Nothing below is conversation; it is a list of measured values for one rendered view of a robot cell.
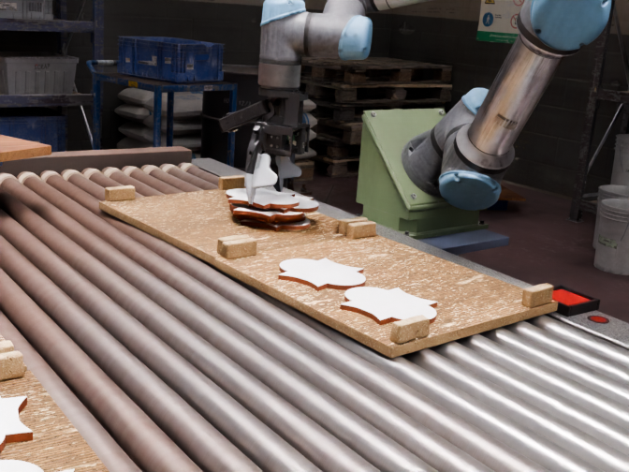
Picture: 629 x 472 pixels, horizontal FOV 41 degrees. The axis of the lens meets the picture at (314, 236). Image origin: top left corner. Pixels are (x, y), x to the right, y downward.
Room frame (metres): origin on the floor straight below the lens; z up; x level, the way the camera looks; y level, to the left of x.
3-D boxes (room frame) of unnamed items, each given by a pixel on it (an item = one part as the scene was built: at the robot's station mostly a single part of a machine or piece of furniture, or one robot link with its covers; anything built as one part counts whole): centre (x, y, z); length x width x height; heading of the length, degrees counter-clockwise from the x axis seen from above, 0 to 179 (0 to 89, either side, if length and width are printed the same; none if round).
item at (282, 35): (1.54, 0.08, 1.29); 0.09 x 0.08 x 0.11; 81
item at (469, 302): (1.26, -0.11, 0.93); 0.41 x 0.35 x 0.02; 40
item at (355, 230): (1.49, -0.08, 0.95); 0.06 x 0.02 x 0.03; 130
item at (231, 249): (1.32, 0.12, 0.95); 0.06 x 0.02 x 0.03; 130
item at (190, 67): (4.83, 0.88, 0.96); 0.50 x 0.38 x 0.21; 54
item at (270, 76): (1.54, 0.08, 1.21); 0.08 x 0.08 x 0.05
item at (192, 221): (1.57, 0.16, 0.93); 0.41 x 0.35 x 0.02; 41
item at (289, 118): (1.53, 0.08, 1.13); 0.09 x 0.08 x 0.12; 66
